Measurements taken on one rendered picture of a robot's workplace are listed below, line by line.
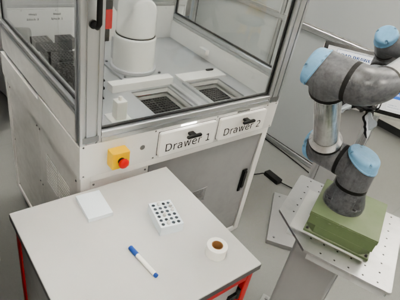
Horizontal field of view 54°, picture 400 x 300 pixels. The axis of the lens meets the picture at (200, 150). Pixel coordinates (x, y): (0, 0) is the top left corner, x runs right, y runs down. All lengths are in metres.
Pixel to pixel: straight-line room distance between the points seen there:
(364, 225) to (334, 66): 0.64
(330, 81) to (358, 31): 1.86
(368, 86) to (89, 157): 0.93
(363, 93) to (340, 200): 0.52
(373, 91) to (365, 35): 1.84
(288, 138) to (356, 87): 2.35
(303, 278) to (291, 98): 1.90
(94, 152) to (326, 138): 0.81
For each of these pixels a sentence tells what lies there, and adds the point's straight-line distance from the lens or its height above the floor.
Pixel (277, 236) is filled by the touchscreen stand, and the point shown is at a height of 0.03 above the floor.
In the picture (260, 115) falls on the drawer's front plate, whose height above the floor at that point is 0.90.
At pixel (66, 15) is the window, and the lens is 1.35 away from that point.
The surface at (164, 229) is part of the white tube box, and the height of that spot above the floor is 0.79.
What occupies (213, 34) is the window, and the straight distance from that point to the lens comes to 1.52.
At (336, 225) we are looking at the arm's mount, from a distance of 1.49.
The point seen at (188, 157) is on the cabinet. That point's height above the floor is 0.74.
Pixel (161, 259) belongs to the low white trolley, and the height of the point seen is 0.76.
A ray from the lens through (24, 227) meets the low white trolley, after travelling 1.39.
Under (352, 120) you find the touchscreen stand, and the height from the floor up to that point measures 0.84.
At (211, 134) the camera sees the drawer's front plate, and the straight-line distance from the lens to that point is 1.73.
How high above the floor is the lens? 1.75
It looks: 33 degrees down
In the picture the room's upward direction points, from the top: 12 degrees clockwise
